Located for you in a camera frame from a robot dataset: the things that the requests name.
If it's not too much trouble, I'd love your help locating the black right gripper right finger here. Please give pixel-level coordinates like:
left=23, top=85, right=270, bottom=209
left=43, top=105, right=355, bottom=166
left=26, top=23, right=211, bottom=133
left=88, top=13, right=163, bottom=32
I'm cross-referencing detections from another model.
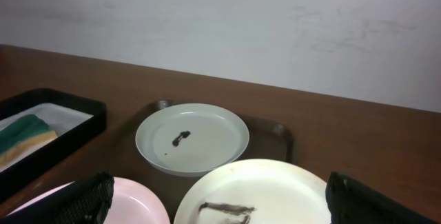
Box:
left=325, top=172, right=436, bottom=224

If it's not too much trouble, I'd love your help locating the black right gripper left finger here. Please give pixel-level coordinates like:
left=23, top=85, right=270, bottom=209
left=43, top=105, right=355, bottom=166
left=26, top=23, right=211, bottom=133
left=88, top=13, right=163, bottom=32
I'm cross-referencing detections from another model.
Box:
left=1, top=172, right=114, bottom=224

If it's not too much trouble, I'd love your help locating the green yellow sponge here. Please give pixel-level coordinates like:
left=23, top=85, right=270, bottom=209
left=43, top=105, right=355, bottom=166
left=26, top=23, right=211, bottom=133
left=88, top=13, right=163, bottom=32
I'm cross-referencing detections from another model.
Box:
left=1, top=114, right=58, bottom=167

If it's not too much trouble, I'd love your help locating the cream white plate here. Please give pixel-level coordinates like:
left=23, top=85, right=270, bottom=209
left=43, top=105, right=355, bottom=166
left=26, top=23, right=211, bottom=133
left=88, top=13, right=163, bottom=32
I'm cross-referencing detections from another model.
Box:
left=174, top=159, right=331, bottom=224

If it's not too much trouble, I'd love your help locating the pale green plate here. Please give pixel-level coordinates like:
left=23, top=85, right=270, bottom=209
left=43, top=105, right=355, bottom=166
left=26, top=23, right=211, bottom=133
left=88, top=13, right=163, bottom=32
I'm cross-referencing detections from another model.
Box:
left=135, top=103, right=249, bottom=177

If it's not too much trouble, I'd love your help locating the small black sponge tray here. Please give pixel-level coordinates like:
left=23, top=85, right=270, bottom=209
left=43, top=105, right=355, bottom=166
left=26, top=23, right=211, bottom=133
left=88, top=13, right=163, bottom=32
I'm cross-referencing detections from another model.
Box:
left=1, top=88, right=107, bottom=202

